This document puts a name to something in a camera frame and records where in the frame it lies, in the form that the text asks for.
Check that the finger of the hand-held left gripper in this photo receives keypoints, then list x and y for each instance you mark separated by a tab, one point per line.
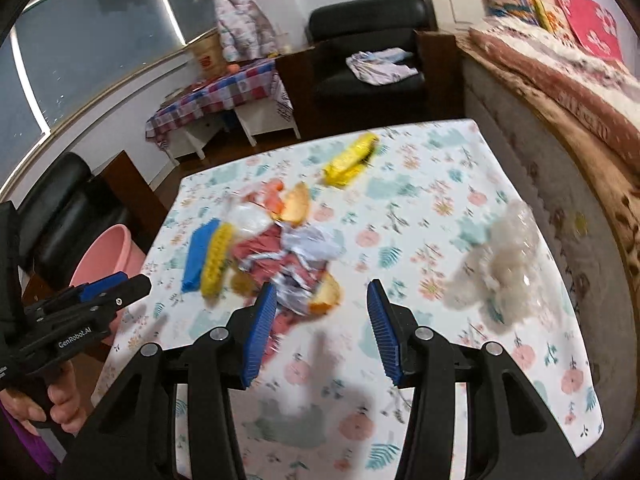
132	288
105	283

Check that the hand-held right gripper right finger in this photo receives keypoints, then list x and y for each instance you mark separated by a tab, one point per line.
385	335

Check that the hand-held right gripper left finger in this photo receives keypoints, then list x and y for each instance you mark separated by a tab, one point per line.
260	332

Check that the pink plastic bucket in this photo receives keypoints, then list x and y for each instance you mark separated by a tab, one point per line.
107	255

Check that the blue toy block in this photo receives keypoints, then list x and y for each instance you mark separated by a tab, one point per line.
197	255

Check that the red and silver wrapper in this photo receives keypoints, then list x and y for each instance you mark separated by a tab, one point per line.
280	260

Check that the person's left forearm purple sleeve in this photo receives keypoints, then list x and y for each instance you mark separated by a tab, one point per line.
25	447

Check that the person's left hand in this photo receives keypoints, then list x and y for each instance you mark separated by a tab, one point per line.
67	405

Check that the black armchair with wooden arm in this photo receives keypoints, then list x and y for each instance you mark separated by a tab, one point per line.
65	210

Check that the white and orange plastic bag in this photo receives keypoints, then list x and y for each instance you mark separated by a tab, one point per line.
250	215

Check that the clear crumpled plastic bag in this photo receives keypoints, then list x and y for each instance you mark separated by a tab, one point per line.
505	255

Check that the yellow crumpled wrapper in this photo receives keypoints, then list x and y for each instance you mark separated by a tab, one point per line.
347	160

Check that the white desk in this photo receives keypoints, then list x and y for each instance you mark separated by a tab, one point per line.
260	122

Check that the checkered tablecloth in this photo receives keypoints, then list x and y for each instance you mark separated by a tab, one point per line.
220	95

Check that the dark window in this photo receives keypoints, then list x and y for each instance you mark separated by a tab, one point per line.
100	45

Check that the bed with patterned bedding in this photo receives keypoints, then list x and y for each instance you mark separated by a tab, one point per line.
500	125

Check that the orange fruit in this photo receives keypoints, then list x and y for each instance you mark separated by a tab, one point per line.
233	68

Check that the tan paper bag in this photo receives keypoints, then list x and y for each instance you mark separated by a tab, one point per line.
207	57

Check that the black leather armchair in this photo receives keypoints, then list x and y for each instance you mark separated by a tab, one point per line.
350	85

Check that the white printed cloth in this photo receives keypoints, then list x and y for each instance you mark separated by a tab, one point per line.
380	67

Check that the pale floral puffer jacket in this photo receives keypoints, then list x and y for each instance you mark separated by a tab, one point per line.
240	20

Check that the brown dotted blanket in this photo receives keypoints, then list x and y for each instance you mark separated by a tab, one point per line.
560	90

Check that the colourful printed pillow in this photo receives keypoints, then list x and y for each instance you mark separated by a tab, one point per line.
510	2

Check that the yellow printed pillow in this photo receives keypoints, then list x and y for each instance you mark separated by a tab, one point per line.
546	17

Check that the pink floral pillow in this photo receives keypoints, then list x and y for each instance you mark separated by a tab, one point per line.
587	20

